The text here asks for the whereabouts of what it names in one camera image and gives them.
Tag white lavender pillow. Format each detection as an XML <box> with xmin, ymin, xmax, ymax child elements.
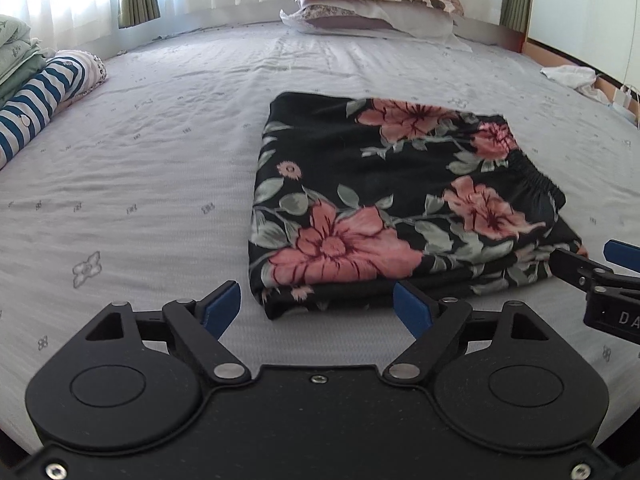
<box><xmin>280</xmin><ymin>0</ymin><xmax>472</xmax><ymax>52</ymax></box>

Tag black floral pants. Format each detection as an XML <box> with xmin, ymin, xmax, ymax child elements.
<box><xmin>248</xmin><ymin>92</ymin><xmax>586</xmax><ymax>319</ymax></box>

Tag wooden bed frame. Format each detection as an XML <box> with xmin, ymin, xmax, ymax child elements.
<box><xmin>454</xmin><ymin>15</ymin><xmax>630</xmax><ymax>103</ymax></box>

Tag white bed sheet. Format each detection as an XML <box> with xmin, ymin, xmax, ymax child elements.
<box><xmin>1</xmin><ymin>24</ymin><xmax>639</xmax><ymax>451</ymax></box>

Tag folded green blanket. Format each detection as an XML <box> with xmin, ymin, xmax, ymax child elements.
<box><xmin>0</xmin><ymin>15</ymin><xmax>55</xmax><ymax>106</ymax></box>

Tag white charger with cable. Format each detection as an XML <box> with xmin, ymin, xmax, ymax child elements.
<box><xmin>612</xmin><ymin>86</ymin><xmax>639</xmax><ymax>124</ymax></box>

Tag white crumpled cloth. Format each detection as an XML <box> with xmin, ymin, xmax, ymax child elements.
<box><xmin>540</xmin><ymin>65</ymin><xmax>610</xmax><ymax>105</ymax></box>

